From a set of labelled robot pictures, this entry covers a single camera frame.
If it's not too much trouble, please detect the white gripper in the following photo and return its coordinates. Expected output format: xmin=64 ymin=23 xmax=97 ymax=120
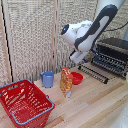
xmin=69 ymin=49 xmax=90 ymax=65

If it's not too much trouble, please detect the black wire oven tray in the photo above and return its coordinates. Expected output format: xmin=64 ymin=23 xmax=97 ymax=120
xmin=77 ymin=63 xmax=111 ymax=85

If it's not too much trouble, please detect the red bowl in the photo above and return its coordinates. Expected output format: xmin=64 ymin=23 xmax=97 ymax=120
xmin=70 ymin=71 xmax=85 ymax=86

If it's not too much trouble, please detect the orange red food box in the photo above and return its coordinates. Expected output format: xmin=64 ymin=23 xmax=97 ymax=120
xmin=59 ymin=66 xmax=74 ymax=99

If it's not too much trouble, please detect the blue mug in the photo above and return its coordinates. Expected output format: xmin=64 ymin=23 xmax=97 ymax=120
xmin=39 ymin=70 xmax=55 ymax=89

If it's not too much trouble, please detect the woven folding screen panel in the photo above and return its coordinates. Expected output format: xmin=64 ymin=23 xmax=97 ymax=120
xmin=54 ymin=0 xmax=100 ymax=75
xmin=0 ymin=0 xmax=57 ymax=87

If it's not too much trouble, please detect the red basket with blue rim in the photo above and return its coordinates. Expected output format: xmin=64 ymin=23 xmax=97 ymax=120
xmin=0 ymin=78 xmax=56 ymax=127

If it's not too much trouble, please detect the black cable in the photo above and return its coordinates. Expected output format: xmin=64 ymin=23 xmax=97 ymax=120
xmin=105 ymin=20 xmax=128 ymax=33

